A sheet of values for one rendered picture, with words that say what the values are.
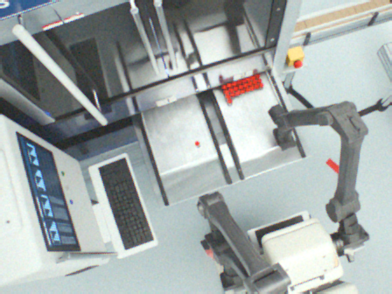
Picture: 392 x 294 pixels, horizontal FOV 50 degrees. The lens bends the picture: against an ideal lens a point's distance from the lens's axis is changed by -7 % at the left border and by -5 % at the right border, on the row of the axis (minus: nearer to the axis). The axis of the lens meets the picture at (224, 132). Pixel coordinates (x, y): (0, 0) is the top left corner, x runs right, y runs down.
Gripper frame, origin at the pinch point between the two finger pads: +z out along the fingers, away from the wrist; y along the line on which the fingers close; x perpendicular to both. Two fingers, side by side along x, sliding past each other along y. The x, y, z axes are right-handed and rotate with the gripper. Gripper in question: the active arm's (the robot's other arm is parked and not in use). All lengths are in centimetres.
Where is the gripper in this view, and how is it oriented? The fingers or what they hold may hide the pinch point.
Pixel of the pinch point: (283, 144)
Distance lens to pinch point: 190.3
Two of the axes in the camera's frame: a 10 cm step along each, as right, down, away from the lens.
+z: 0.8, 4.0, 9.1
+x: -9.3, 3.5, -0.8
